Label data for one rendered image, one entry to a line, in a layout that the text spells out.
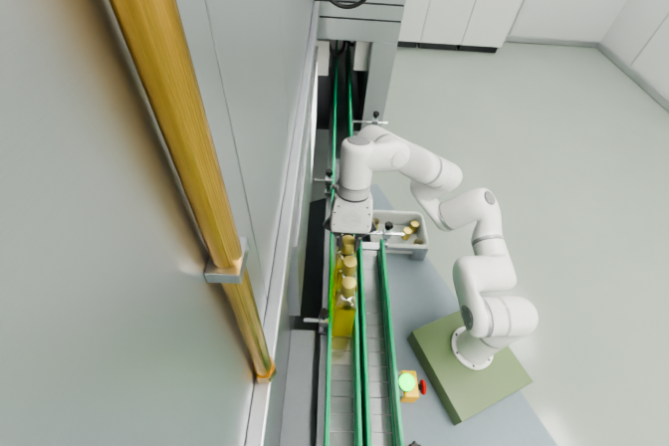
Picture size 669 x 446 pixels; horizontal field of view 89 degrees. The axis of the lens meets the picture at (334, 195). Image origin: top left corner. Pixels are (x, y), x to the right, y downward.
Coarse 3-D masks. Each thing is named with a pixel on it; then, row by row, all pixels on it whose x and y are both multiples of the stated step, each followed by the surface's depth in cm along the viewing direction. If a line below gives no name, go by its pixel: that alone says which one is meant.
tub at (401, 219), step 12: (372, 216) 139; (384, 216) 140; (396, 216) 139; (408, 216) 139; (420, 216) 138; (384, 228) 141; (396, 228) 141; (420, 228) 136; (372, 240) 128; (396, 240) 137; (408, 240) 138
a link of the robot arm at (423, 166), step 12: (360, 132) 80; (372, 132) 78; (384, 132) 77; (408, 144) 87; (420, 156) 86; (432, 156) 85; (408, 168) 87; (420, 168) 85; (432, 168) 84; (420, 180) 86; (432, 180) 87
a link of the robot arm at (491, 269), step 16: (496, 240) 91; (464, 256) 91; (480, 256) 90; (496, 256) 88; (464, 272) 86; (480, 272) 85; (496, 272) 86; (512, 272) 87; (464, 288) 85; (480, 288) 85; (496, 288) 87; (512, 288) 88; (464, 304) 84; (480, 304) 81; (464, 320) 85; (480, 320) 80; (480, 336) 81
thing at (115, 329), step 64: (0, 0) 8; (64, 0) 10; (192, 0) 19; (256, 0) 34; (0, 64) 8; (64, 64) 10; (128, 64) 13; (256, 64) 36; (0, 128) 8; (64, 128) 10; (128, 128) 13; (256, 128) 38; (0, 192) 8; (64, 192) 10; (128, 192) 14; (256, 192) 39; (0, 256) 8; (64, 256) 10; (128, 256) 14; (192, 256) 21; (256, 256) 41; (0, 320) 8; (64, 320) 10; (128, 320) 14; (192, 320) 21; (0, 384) 8; (64, 384) 11; (128, 384) 14; (192, 384) 22; (256, 384) 44
